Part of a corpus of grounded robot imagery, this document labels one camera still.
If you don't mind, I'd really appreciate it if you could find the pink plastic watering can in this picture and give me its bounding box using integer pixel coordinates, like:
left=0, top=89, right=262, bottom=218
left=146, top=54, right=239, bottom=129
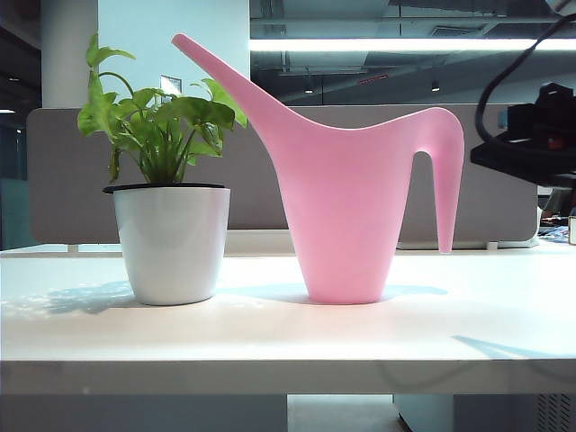
left=170, top=32, right=465, bottom=305

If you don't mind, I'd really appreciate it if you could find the white plant pot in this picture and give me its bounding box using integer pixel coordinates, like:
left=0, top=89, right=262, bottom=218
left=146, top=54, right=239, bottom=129
left=102, top=181, right=232, bottom=306

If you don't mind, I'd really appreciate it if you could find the green leafy plant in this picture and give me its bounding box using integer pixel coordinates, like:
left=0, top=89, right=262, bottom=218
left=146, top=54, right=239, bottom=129
left=76, top=31, right=249, bottom=185

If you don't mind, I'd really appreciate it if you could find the grey desk partition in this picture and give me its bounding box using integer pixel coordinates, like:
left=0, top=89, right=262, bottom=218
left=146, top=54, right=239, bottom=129
left=26, top=103, right=541, bottom=247

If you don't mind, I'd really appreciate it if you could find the wide white partition foot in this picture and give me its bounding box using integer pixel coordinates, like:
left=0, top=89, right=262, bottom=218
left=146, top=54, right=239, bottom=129
left=398, top=239, right=500, bottom=251

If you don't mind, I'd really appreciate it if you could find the long ceiling light strip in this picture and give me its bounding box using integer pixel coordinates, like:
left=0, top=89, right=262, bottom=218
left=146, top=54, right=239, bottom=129
left=249, top=37, right=576, bottom=51

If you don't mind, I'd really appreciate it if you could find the black camera cable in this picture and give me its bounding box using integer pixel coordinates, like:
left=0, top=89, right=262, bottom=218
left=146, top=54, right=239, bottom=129
left=475, top=13, right=576, bottom=141

